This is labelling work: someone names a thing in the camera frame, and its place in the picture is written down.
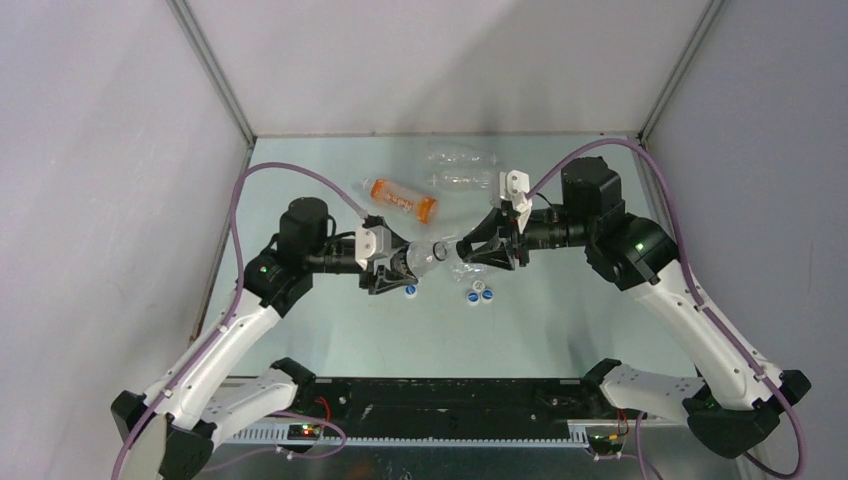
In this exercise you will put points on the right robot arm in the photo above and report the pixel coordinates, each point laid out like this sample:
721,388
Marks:
736,398

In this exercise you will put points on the clear bottle second row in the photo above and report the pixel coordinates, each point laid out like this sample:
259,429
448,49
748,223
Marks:
461,179

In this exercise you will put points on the right electronics board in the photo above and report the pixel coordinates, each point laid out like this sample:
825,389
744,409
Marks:
606,446

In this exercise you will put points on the clear bottle far top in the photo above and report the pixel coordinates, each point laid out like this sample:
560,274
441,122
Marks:
462,157

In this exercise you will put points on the blue cap right lower-right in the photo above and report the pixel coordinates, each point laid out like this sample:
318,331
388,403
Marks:
486,296

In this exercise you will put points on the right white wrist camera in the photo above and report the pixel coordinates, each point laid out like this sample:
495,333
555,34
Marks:
513,187

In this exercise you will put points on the black bottle cap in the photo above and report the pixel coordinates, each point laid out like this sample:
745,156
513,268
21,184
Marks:
440,251

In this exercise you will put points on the clear bottle nearest caps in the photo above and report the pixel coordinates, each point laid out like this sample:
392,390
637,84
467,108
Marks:
462,272

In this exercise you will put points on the clear bottle middle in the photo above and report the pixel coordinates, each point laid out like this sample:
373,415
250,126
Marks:
450,232

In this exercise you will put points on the blue cap right lower-left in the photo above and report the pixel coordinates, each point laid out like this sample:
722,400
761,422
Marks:
472,298

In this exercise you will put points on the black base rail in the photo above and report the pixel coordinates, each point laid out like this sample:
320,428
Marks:
454,409

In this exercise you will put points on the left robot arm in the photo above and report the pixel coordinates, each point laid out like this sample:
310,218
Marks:
171,430

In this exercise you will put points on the orange labelled bottle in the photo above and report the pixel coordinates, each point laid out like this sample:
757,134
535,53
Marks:
422,207

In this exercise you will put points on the small clear bottle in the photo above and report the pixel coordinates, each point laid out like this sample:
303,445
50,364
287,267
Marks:
420,259

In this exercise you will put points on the left electronics board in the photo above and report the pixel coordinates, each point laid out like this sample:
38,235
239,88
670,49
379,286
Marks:
304,432

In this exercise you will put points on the electronics board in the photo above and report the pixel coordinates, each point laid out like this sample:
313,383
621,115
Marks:
304,432
606,446

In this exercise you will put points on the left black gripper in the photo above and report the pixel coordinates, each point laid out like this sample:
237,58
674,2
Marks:
383,280

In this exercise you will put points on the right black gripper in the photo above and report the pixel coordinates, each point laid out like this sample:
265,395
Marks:
508,226

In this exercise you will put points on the blue cap left lower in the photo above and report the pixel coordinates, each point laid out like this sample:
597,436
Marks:
411,291

